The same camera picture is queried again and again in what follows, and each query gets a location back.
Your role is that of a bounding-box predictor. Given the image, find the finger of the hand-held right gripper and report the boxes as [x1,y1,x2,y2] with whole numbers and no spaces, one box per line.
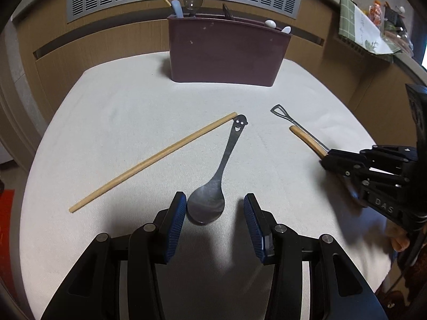
[319,159,371,183]
[328,146,376,166]

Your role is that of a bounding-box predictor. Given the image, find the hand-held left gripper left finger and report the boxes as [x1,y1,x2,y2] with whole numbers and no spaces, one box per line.
[40,191,187,320]

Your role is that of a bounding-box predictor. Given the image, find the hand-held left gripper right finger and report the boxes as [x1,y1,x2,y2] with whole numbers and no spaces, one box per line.
[243,193,389,320]

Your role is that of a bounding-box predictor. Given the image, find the metal smiley-face spoon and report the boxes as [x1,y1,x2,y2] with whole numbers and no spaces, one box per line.
[186,114,249,225]

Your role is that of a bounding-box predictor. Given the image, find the wooden spoon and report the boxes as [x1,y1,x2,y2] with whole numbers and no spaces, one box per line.
[289,125,330,159]

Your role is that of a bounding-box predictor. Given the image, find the thin metal utensil loop end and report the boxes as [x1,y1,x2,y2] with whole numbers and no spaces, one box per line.
[270,104,331,153]

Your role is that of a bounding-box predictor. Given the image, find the maroon plastic utensil holder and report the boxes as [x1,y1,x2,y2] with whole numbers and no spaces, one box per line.
[167,15,294,87]

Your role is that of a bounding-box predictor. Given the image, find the person's right hand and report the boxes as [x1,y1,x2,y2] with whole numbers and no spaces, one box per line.
[387,223,410,253]

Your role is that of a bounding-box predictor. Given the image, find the white tablecloth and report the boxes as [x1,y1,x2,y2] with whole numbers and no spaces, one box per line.
[19,50,398,320]

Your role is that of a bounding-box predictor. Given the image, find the green checkered white towel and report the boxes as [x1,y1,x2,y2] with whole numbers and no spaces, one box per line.
[338,0,403,63]

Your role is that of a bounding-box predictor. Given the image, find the black basket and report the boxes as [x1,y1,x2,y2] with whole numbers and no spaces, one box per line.
[383,2,406,34]

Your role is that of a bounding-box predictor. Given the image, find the orange snack packet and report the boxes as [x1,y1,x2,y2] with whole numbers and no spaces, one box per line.
[368,0,385,21]

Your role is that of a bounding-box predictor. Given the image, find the wooden cabinet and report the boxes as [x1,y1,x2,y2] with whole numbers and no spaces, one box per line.
[13,0,427,119]

